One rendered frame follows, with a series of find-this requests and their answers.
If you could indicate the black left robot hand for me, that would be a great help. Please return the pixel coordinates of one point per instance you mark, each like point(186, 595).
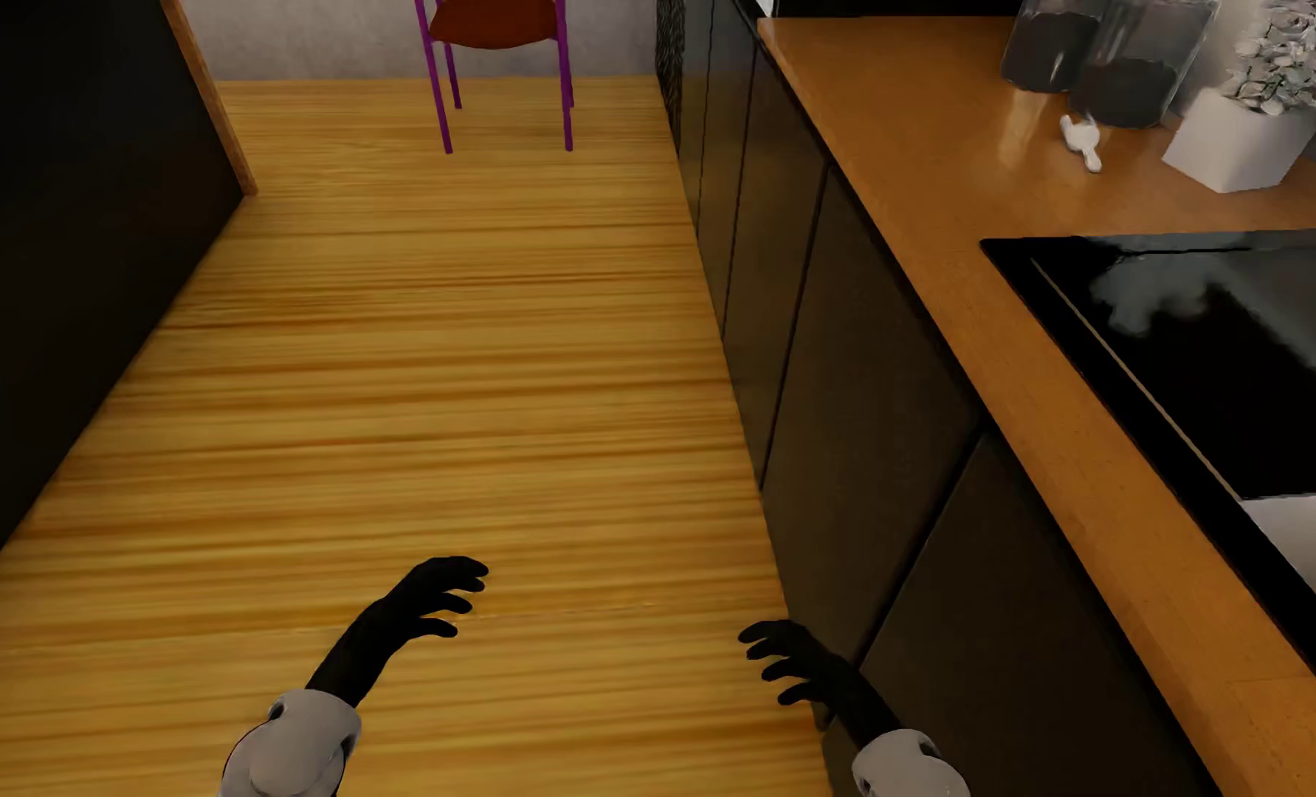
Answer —
point(427, 598)

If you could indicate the small glass storage jar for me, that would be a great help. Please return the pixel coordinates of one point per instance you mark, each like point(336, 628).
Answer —
point(1051, 44)

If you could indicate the pale leafy plant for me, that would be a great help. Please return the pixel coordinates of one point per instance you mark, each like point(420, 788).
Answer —
point(1294, 50)

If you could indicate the purple-legged red chair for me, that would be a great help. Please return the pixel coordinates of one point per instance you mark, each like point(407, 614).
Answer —
point(497, 44)

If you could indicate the wooden kitchen countertop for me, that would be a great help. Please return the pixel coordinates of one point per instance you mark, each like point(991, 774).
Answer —
point(990, 244)

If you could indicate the white square plant pot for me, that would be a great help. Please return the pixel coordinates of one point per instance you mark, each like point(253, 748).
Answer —
point(1239, 138)

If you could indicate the black kitchen base cabinets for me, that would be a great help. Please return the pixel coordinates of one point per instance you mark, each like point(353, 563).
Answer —
point(868, 443)

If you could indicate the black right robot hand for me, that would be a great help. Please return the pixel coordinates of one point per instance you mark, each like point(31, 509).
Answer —
point(793, 655)

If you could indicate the black wood-edged cabinet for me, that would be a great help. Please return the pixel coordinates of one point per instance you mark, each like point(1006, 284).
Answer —
point(60, 255)

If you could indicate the small white figurine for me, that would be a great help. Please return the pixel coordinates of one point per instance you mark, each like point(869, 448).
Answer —
point(1083, 142)

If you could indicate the large glass storage jar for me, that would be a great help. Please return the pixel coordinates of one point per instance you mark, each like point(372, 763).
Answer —
point(1139, 61)

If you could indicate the black glass cooktop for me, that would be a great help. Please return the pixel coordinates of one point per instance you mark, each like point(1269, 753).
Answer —
point(1222, 365)

